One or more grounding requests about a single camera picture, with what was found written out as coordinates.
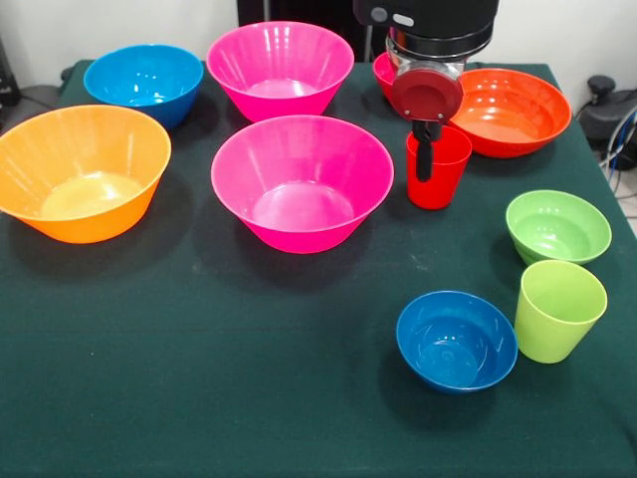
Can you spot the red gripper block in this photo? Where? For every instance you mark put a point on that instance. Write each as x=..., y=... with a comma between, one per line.
x=428, y=95

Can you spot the red plastic cup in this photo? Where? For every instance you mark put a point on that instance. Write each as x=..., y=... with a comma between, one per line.
x=448, y=184

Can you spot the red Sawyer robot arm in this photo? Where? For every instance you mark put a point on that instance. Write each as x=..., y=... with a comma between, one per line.
x=438, y=20

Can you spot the small magenta bowl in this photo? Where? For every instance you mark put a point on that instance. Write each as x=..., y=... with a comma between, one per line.
x=382, y=74

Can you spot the red-orange wide bowl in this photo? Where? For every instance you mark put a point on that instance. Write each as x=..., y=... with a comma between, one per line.
x=512, y=114

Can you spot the large pink bowl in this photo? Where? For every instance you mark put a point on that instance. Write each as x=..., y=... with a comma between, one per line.
x=302, y=184
x=279, y=70

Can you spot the small green bowl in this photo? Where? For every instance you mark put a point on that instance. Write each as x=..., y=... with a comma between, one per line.
x=558, y=226

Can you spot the small dark blue bowl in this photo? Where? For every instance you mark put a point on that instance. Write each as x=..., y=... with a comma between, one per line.
x=457, y=342

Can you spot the lime green plastic cup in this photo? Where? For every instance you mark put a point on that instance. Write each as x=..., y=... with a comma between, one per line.
x=560, y=311

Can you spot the light blue bowl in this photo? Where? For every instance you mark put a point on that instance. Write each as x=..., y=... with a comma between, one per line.
x=144, y=82

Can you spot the dark green table cloth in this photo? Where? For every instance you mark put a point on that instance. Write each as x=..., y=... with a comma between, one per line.
x=199, y=348

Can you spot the large orange bowl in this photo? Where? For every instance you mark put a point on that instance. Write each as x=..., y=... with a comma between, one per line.
x=82, y=174

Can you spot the black device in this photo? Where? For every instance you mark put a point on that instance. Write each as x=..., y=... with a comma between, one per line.
x=7, y=74

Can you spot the black pedestal foot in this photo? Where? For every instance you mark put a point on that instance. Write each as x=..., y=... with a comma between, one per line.
x=602, y=114
x=37, y=94

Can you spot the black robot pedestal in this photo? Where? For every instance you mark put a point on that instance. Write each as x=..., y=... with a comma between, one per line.
x=298, y=10

